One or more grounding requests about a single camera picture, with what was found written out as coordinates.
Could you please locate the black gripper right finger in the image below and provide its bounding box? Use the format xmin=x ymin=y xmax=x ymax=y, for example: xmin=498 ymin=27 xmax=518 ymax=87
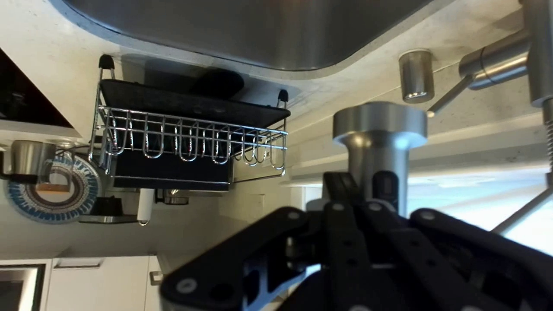
xmin=361 ymin=198 xmax=553 ymax=311

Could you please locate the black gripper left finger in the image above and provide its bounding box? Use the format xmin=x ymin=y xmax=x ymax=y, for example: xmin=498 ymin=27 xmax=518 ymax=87
xmin=159 ymin=170 xmax=377 ymax=311

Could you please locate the steel spring kitchen tap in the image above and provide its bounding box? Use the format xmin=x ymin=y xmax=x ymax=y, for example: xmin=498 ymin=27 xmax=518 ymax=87
xmin=330 ymin=0 xmax=553 ymax=234

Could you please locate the short steel counter cylinder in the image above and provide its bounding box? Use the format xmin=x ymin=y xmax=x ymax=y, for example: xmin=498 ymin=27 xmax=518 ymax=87
xmin=397 ymin=48 xmax=435 ymax=105

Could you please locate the small white tube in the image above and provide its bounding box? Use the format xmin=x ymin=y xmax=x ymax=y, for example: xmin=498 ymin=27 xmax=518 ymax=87
xmin=135 ymin=187 xmax=157 ymax=227

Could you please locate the stainless steel sink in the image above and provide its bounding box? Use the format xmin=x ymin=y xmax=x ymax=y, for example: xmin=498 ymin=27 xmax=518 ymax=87
xmin=48 ymin=0 xmax=456 ymax=73

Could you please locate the white cabinet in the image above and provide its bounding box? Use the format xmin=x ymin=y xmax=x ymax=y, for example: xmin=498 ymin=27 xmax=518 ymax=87
xmin=0 ymin=253 xmax=166 ymax=311

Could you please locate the round blue patterned plate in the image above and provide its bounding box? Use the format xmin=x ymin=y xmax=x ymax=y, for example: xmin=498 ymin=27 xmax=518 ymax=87
xmin=5 ymin=151 xmax=102 ymax=226

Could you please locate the small metal cup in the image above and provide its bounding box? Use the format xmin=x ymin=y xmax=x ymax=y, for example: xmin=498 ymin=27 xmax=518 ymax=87
xmin=10 ymin=137 xmax=59 ymax=177

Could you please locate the black cooktop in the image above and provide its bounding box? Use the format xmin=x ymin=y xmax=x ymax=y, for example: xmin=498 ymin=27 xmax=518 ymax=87
xmin=0 ymin=48 xmax=74 ymax=129

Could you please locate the wire dish rack black tray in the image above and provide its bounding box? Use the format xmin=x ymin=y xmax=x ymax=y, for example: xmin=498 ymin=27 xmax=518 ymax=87
xmin=85 ymin=51 xmax=292 ymax=193

